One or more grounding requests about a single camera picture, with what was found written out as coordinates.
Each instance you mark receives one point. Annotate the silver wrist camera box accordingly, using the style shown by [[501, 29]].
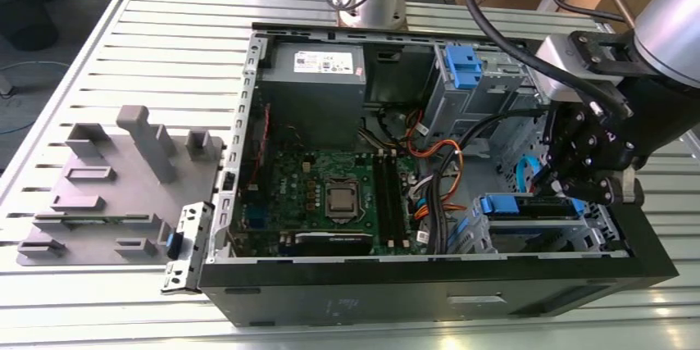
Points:
[[563, 67]]

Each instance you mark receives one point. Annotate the grey metal disk bay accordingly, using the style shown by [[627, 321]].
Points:
[[534, 223]]

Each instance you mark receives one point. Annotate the grey metal drive cage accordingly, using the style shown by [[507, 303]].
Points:
[[482, 100]]

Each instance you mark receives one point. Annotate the silver expansion slot bracket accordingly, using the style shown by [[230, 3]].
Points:
[[189, 243]]

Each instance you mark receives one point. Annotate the black RAM slot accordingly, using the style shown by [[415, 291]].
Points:
[[385, 198], [398, 198]]

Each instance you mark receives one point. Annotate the grey power supply unit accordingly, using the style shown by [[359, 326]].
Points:
[[313, 108]]

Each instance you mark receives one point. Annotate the blue drive latch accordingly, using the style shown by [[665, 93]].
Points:
[[462, 67]]

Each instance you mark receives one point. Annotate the CPU socket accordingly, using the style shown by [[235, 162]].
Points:
[[339, 181]]

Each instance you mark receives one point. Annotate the black PC case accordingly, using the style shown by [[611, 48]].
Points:
[[383, 296]]

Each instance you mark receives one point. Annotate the grey parts rack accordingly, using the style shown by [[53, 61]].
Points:
[[131, 202]]

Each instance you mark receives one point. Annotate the green motherboard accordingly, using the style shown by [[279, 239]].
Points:
[[295, 202]]

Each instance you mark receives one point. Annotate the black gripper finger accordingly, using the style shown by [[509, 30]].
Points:
[[602, 188], [581, 141]]

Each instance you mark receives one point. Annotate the black waste bin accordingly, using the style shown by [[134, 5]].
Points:
[[33, 26]]

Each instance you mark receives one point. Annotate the black graphics card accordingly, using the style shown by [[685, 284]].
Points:
[[329, 245]]

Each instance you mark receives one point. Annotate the green RAM stick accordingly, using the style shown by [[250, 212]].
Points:
[[93, 222]]

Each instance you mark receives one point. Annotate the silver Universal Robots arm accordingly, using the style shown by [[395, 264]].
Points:
[[378, 10]]

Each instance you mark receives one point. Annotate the silver CPU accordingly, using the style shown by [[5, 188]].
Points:
[[341, 201]]

